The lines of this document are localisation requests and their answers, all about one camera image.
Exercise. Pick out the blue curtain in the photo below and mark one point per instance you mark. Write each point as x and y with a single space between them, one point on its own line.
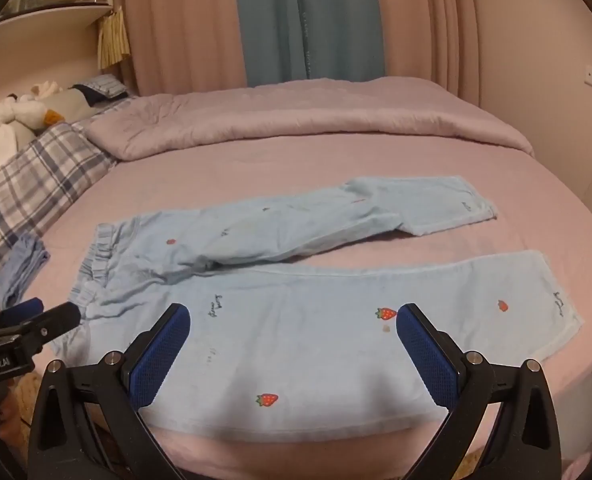
306 20

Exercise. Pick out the white curved shelf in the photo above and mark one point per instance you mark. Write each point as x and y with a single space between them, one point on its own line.
41 27

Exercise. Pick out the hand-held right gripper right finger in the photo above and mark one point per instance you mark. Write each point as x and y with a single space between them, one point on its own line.
425 355

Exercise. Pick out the yellow fringed cloth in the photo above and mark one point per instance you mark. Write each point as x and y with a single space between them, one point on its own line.
113 40

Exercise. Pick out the pink curtain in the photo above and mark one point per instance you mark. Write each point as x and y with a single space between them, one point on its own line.
176 20

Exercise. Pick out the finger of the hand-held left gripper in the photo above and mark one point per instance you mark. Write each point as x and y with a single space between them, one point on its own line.
26 308
58 320

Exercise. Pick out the light blue strawberry print pants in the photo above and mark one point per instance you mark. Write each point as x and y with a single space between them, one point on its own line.
301 350

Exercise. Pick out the blue plaid pillow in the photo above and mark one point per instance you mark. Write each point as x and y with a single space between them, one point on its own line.
26 185

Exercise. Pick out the folded blue cloth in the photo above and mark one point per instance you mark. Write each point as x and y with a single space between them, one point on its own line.
18 270

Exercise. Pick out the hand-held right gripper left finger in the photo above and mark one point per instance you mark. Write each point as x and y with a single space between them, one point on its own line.
162 355

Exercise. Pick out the pink quilt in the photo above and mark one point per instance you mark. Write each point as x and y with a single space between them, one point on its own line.
301 115

